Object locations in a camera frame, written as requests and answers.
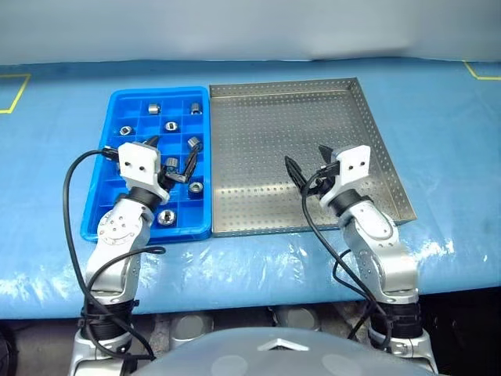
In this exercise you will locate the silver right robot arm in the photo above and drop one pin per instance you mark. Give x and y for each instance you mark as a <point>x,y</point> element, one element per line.
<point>379,250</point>

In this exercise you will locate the grey rounded cylinder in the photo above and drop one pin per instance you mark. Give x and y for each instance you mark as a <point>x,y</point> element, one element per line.
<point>192,329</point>
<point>297,318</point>

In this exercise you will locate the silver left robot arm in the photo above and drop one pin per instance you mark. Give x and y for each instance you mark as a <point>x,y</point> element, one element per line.
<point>117,235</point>

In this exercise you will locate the blue plastic table cover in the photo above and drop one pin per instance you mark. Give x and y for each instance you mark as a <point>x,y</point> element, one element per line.
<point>250,270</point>

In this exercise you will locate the perforated metal tray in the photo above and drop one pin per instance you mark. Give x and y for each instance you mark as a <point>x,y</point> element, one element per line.
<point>258,129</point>

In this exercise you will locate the metal rotor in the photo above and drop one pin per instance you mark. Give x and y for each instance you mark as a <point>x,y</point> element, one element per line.
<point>166,218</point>
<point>193,142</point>
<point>195,186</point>
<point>153,108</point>
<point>171,161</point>
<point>195,108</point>
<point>171,126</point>
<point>126,130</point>

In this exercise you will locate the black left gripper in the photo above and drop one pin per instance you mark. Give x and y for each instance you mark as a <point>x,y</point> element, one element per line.
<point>166,178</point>

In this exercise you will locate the blue compartment tray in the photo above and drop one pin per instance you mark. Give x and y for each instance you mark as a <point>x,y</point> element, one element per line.
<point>105,196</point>

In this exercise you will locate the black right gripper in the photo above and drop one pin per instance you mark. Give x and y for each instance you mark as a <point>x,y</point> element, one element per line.
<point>321,187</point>

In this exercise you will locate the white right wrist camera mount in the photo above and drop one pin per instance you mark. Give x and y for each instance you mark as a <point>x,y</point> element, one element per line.
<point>354,164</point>

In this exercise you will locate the grey robot torso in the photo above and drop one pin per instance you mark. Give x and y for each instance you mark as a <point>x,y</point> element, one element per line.
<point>242,354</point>

